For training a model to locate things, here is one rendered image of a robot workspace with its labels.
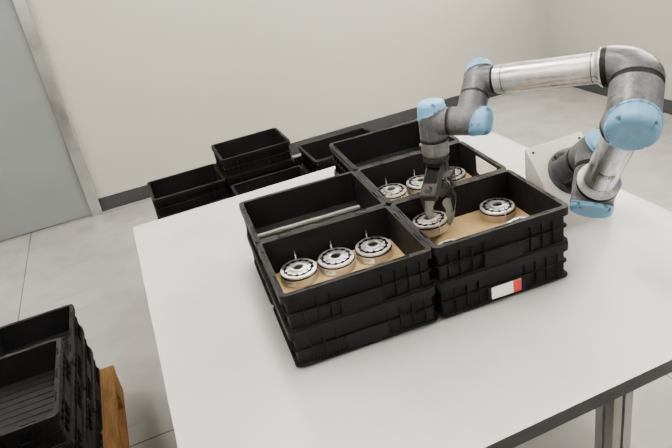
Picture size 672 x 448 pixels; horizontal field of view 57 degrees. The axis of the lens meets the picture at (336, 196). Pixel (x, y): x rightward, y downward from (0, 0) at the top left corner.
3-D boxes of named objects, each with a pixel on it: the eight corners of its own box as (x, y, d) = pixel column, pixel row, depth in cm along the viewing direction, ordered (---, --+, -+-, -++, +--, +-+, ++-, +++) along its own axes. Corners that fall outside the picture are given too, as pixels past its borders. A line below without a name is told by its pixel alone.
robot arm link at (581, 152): (606, 148, 190) (633, 128, 177) (602, 187, 185) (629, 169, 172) (570, 136, 189) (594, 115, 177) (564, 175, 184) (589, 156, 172)
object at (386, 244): (383, 234, 180) (383, 232, 179) (396, 250, 171) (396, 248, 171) (350, 244, 178) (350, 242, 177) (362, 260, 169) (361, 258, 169)
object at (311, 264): (313, 256, 175) (313, 254, 175) (319, 274, 166) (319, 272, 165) (278, 264, 174) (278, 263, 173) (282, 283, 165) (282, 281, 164)
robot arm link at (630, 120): (612, 181, 183) (674, 69, 134) (608, 227, 177) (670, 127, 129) (570, 174, 186) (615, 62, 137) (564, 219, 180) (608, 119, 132)
